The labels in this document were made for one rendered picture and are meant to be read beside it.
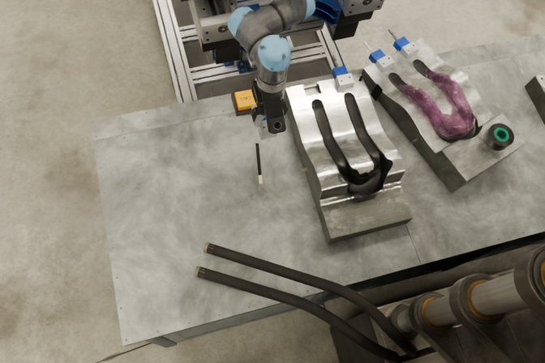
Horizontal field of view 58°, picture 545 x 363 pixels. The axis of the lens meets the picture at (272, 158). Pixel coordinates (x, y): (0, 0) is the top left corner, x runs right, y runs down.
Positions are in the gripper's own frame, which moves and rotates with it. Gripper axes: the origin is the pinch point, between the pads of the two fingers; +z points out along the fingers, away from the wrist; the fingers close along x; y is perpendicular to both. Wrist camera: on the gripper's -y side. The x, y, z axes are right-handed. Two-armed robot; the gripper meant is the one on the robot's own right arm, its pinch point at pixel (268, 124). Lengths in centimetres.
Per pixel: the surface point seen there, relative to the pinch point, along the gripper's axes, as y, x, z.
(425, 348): -71, -28, 16
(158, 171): -1.0, 34.4, 15.0
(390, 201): -29.1, -31.0, 8.9
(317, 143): -6.9, -14.3, 6.3
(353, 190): -23.3, -20.7, 7.7
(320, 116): 2.3, -18.4, 6.9
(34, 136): 65, 94, 95
